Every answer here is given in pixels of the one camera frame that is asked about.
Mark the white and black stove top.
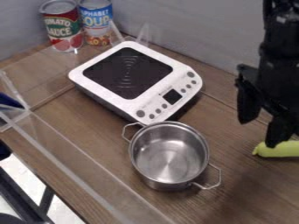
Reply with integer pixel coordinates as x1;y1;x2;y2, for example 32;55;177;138
68;41;203;125

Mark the dark blue object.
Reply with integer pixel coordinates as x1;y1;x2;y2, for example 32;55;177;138
0;92;24;109

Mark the tomato sauce can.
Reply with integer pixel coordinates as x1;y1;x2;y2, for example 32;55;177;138
40;0;82;53

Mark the clear acrylic barrier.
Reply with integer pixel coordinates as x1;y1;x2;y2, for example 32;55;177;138
0;69;176;224

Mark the black metal table frame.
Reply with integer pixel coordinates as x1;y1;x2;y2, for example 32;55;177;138
0;168;54;224

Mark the stainless steel pot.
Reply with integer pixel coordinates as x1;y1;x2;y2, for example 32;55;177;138
121;121;221;191

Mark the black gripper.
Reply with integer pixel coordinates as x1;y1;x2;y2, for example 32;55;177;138
235;44;299;148

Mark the alphabet soup can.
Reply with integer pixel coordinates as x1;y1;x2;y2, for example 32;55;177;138
78;0;113;46

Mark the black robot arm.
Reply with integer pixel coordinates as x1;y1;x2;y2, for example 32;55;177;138
235;0;299;148

